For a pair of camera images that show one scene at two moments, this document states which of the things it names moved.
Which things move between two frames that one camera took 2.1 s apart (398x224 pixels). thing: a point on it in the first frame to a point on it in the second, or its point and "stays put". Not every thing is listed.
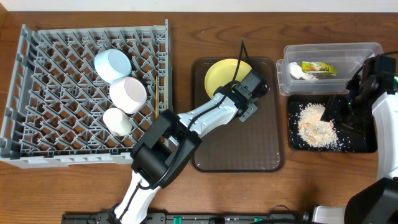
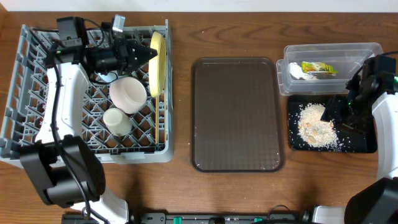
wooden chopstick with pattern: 157,98 stays put
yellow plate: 222,72 to 158,66
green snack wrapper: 322,67 stays put
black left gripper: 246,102 to 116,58
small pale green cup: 117,122 stays put
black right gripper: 334,112 stays put
